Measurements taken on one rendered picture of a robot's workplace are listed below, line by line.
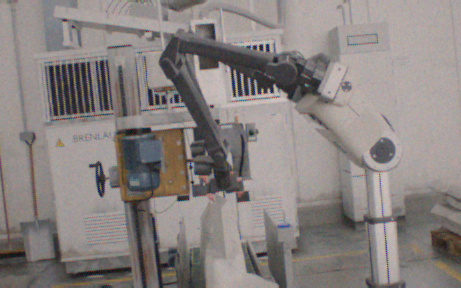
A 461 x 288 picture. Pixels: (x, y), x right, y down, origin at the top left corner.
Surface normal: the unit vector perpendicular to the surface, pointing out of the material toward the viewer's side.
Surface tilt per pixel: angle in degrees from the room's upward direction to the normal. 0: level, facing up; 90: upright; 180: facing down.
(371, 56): 90
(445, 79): 90
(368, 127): 115
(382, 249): 90
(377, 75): 90
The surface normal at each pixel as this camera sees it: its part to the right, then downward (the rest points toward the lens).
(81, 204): 0.05, 0.05
